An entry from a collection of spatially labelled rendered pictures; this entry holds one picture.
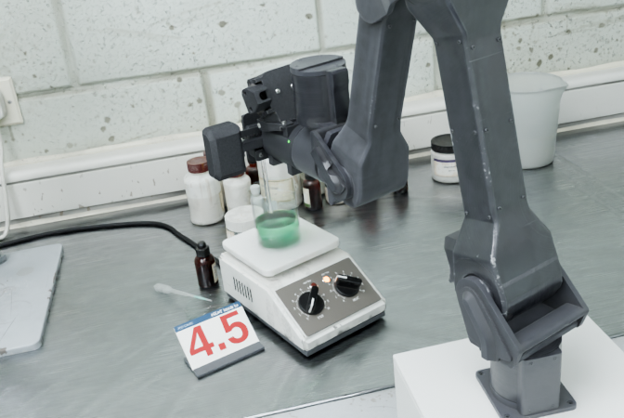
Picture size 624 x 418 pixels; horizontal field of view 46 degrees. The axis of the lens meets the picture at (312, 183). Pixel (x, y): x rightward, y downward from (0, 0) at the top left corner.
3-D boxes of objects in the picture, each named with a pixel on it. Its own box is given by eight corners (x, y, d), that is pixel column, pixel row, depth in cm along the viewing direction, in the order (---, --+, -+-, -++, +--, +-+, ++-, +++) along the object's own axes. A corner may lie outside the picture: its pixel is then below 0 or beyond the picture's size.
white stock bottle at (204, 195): (208, 228, 123) (197, 169, 119) (184, 222, 127) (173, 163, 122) (232, 215, 127) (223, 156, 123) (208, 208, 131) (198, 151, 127)
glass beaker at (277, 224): (246, 251, 96) (237, 192, 93) (273, 229, 101) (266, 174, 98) (291, 260, 93) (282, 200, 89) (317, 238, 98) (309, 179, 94)
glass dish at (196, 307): (204, 335, 94) (201, 320, 93) (178, 321, 98) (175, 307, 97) (237, 315, 98) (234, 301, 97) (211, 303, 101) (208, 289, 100)
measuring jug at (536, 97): (456, 163, 138) (454, 85, 132) (486, 140, 147) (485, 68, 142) (552, 177, 127) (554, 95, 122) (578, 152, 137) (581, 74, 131)
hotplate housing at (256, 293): (389, 317, 94) (384, 263, 90) (306, 361, 87) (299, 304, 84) (292, 258, 111) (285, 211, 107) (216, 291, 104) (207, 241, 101)
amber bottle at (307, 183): (322, 202, 128) (318, 161, 125) (322, 210, 125) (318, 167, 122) (305, 204, 128) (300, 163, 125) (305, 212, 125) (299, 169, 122)
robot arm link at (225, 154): (381, 150, 86) (377, 100, 83) (242, 200, 77) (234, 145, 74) (340, 134, 92) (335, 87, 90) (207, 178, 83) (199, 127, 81)
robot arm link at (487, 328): (587, 332, 60) (591, 266, 57) (512, 380, 56) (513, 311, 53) (524, 298, 65) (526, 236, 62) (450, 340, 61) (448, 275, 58)
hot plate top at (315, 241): (343, 244, 96) (343, 239, 96) (266, 279, 90) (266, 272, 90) (292, 217, 105) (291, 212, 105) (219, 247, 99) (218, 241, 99)
